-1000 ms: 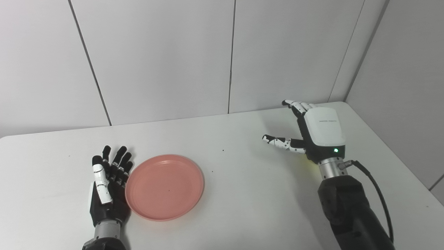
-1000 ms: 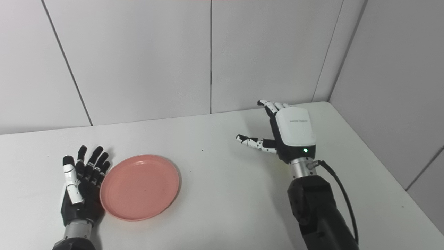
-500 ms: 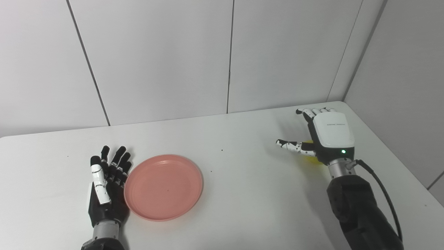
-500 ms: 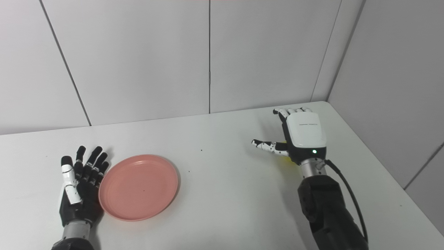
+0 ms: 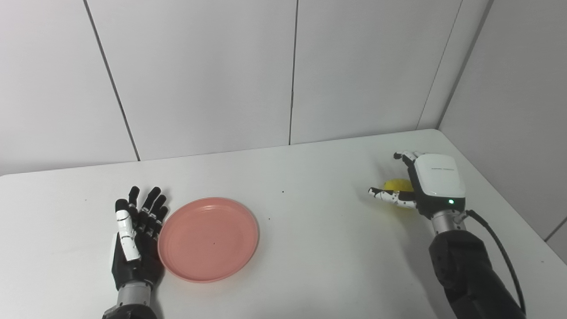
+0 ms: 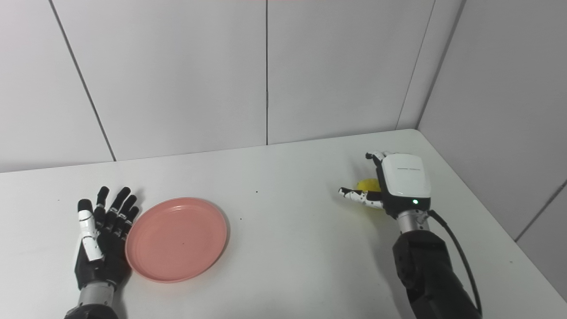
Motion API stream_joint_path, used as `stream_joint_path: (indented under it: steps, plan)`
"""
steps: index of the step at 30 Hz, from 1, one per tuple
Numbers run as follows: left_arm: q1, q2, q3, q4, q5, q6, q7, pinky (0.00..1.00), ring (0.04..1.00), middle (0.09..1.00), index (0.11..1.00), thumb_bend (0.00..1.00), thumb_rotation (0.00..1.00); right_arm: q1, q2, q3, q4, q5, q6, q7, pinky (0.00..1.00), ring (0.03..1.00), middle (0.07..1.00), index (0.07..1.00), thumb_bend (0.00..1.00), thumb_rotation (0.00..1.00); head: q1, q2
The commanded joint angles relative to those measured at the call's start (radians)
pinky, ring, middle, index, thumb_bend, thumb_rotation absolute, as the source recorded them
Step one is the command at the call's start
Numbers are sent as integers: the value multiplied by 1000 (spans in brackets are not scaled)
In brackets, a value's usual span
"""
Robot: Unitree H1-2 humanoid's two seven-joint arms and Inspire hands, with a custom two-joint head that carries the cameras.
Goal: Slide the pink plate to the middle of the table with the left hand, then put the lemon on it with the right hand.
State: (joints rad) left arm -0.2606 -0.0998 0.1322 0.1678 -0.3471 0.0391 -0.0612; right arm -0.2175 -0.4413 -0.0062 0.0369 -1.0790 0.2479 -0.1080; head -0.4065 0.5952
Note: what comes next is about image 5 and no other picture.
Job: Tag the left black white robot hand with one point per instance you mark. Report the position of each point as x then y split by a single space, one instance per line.
133 261

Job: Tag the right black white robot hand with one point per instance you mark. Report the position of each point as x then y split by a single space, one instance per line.
436 179

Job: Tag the yellow lemon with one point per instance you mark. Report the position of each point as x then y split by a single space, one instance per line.
396 184

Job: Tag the pink round plate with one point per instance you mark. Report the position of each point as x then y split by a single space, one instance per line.
208 239

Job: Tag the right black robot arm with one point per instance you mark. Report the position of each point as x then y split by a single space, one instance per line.
465 270

